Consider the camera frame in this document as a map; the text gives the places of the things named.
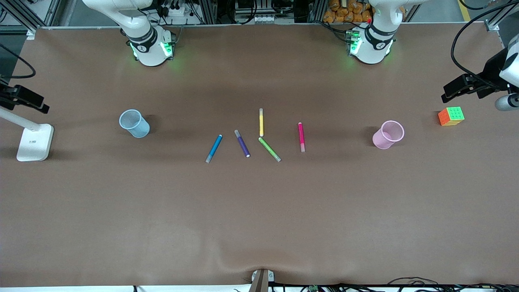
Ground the blue marker pen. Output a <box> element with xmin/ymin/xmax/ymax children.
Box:
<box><xmin>206</xmin><ymin>134</ymin><xmax>223</xmax><ymax>164</ymax></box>

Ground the colourful puzzle cube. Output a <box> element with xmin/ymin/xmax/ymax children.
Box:
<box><xmin>438</xmin><ymin>106</ymin><xmax>465</xmax><ymax>127</ymax></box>

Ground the white desk lamp stand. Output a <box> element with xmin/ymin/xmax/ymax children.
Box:
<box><xmin>0</xmin><ymin>106</ymin><xmax>54</xmax><ymax>162</ymax></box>

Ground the translucent pink plastic cup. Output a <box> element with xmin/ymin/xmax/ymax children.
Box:
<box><xmin>372</xmin><ymin>120</ymin><xmax>405</xmax><ymax>150</ymax></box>

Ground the translucent blue plastic cup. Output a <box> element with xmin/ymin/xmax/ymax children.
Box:
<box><xmin>119</xmin><ymin>109</ymin><xmax>150</xmax><ymax>138</ymax></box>

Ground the pile of orange objects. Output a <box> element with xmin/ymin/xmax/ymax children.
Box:
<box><xmin>323</xmin><ymin>0</ymin><xmax>373</xmax><ymax>24</ymax></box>

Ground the white power strip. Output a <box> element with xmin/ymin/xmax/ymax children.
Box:
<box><xmin>156</xmin><ymin>3</ymin><xmax>188</xmax><ymax>17</ymax></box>

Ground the green marker pen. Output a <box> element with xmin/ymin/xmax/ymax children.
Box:
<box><xmin>258</xmin><ymin>137</ymin><xmax>282</xmax><ymax>163</ymax></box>

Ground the purple marker pen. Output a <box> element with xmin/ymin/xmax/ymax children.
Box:
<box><xmin>234</xmin><ymin>130</ymin><xmax>251</xmax><ymax>158</ymax></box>

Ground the brown table mat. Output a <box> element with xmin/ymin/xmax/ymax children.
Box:
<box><xmin>0</xmin><ymin>22</ymin><xmax>519</xmax><ymax>288</ymax></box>

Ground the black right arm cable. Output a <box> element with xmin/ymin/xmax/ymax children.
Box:
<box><xmin>0</xmin><ymin>43</ymin><xmax>36</xmax><ymax>79</ymax></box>

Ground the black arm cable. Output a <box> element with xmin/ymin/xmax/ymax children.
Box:
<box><xmin>451</xmin><ymin>0</ymin><xmax>519</xmax><ymax>88</ymax></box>
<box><xmin>0</xmin><ymin>43</ymin><xmax>36</xmax><ymax>79</ymax></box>

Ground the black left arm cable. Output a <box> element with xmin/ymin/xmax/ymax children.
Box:
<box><xmin>451</xmin><ymin>0</ymin><xmax>519</xmax><ymax>88</ymax></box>

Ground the aluminium frame post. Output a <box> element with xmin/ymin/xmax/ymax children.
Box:
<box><xmin>201</xmin><ymin>0</ymin><xmax>218</xmax><ymax>25</ymax></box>
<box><xmin>308</xmin><ymin>0</ymin><xmax>327</xmax><ymax>23</ymax></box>
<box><xmin>485</xmin><ymin>0</ymin><xmax>519</xmax><ymax>32</ymax></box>
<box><xmin>0</xmin><ymin>0</ymin><xmax>62</xmax><ymax>40</ymax></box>

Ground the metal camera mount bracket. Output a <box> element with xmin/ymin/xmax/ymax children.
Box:
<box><xmin>249</xmin><ymin>268</ymin><xmax>275</xmax><ymax>292</ymax></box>

